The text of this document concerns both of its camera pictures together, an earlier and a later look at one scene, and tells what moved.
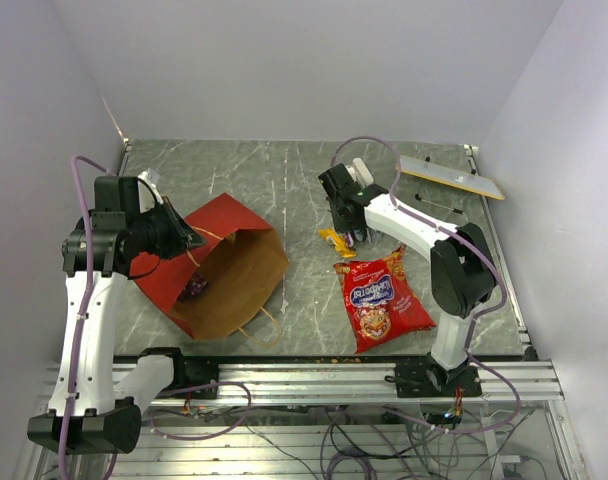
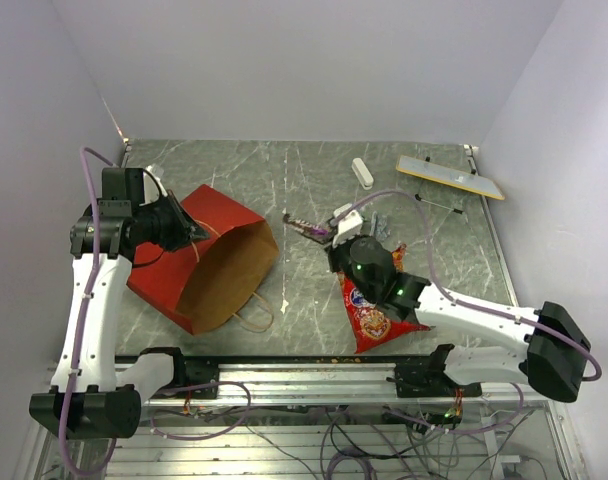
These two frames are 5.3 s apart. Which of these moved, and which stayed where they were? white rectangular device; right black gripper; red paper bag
Moved: right black gripper
Stayed: red paper bag; white rectangular device
